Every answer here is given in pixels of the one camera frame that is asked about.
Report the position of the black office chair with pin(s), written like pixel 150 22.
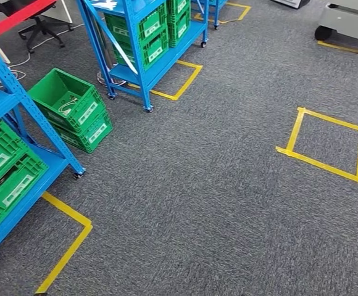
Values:
pixel 40 22

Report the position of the grey wheeled cart robot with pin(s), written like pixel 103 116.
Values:
pixel 346 20

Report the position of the red barrier belt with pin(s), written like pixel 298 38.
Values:
pixel 18 17

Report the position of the white and black machine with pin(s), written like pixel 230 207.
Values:
pixel 290 3

